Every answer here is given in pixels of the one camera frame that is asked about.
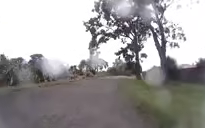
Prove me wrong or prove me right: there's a dark fence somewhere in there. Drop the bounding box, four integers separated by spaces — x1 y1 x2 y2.
176 64 205 85

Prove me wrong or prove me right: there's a row of bushes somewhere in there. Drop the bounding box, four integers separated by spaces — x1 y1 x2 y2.
0 53 96 87

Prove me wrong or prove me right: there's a tall tree with forked trunk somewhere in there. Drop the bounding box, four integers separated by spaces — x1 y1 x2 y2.
136 0 188 84

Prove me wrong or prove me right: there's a pale building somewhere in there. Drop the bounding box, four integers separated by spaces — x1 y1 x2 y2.
144 65 164 83

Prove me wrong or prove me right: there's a green grass strip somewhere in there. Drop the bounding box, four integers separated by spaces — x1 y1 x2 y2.
118 78 205 128

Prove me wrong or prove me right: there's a grey asphalt path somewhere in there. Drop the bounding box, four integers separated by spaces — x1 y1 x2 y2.
0 75 158 128

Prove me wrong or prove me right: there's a tall tree with dark trunk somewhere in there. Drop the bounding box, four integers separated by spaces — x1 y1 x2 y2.
83 0 154 81

